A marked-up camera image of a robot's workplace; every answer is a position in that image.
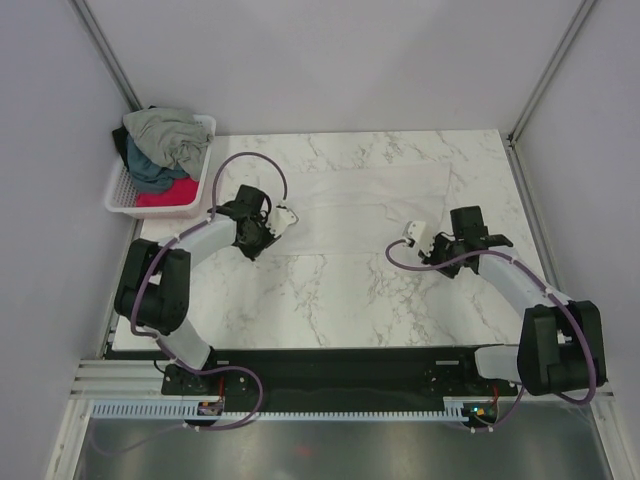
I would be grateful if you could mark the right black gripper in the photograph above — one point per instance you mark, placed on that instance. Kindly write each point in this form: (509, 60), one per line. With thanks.
(431, 259)

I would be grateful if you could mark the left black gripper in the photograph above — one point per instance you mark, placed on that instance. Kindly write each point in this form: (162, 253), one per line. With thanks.
(269, 240)

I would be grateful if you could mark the white t shirt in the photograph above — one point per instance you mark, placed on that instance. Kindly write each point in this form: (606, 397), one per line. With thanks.
(361, 211)

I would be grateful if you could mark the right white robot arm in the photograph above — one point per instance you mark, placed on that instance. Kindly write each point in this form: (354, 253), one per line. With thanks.
(560, 349)

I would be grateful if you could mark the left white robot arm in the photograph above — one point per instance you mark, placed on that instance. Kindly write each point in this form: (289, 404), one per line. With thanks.
(154, 288)

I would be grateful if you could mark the red t shirt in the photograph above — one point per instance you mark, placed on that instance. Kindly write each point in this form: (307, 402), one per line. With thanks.
(182, 192)

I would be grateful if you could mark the teal t shirt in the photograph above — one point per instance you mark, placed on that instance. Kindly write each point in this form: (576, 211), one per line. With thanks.
(146, 176)

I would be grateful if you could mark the grey t shirt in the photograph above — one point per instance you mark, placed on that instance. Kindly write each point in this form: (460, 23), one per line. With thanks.
(170, 138)

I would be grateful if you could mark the white plastic basket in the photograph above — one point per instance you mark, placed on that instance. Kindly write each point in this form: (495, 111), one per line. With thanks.
(121, 194)

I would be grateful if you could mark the black t shirt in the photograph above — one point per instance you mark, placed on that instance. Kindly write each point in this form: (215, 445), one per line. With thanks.
(141, 127)

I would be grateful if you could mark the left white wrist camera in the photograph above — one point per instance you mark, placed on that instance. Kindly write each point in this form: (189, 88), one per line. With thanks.
(279, 219)

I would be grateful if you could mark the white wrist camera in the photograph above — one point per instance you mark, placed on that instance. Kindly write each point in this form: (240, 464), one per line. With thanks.
(420, 235)
(279, 219)

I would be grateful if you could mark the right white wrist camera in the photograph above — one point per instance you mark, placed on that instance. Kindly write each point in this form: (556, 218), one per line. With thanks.
(420, 235)

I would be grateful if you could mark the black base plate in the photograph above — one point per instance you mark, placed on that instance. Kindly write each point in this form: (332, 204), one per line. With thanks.
(343, 399)

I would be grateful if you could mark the aluminium front rail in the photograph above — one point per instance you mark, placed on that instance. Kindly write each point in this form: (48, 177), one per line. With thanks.
(100, 380)

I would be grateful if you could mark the white slotted cable duct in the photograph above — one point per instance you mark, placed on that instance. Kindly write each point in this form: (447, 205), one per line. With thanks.
(193, 410)

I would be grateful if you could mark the right aluminium frame post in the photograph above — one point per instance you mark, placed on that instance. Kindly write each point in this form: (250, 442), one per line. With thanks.
(553, 65)

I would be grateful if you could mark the aluminium frame post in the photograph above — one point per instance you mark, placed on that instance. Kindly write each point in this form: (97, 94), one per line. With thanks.
(106, 53)
(553, 65)

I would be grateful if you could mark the left aluminium frame post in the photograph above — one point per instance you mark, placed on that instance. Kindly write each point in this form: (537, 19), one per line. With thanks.
(106, 53)

